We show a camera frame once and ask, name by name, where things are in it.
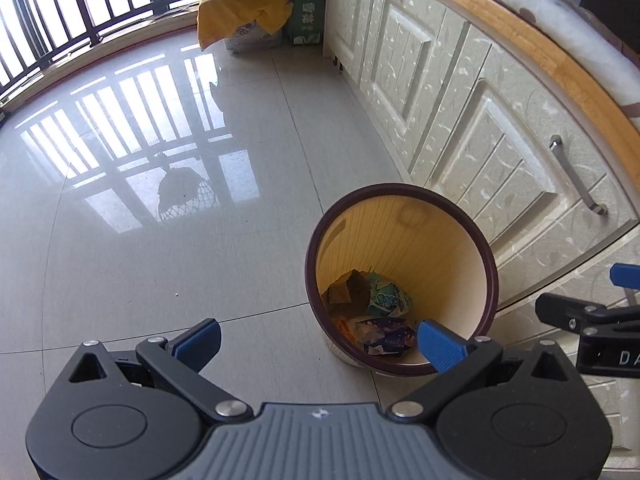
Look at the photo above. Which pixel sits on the white cabinet with wooden top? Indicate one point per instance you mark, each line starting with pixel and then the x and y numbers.
pixel 475 110

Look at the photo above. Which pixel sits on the green carton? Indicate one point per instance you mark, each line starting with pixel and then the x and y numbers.
pixel 306 5

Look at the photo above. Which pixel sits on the blue purple snack packet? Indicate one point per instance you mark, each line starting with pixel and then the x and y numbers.
pixel 390 337

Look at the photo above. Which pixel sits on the yellow cloth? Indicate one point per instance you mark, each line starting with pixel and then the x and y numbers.
pixel 240 15

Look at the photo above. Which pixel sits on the torn cardboard piece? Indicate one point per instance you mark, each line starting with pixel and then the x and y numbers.
pixel 350 287

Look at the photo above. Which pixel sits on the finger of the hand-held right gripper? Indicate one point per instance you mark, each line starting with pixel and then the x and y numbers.
pixel 575 315
pixel 627 276

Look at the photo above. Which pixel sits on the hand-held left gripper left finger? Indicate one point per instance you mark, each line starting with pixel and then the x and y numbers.
pixel 197 342

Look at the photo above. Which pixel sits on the yellow wastebasket with brown rim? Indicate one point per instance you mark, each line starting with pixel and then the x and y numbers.
pixel 440 240

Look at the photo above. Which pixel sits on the white box under yellow cloth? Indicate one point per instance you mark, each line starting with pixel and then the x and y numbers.
pixel 250 40

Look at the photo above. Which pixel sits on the black balcony railing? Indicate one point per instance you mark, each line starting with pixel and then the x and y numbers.
pixel 60 20

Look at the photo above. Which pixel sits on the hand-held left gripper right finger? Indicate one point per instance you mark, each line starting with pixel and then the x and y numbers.
pixel 442 347

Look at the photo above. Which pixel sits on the teal packet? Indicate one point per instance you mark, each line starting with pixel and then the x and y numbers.
pixel 390 297

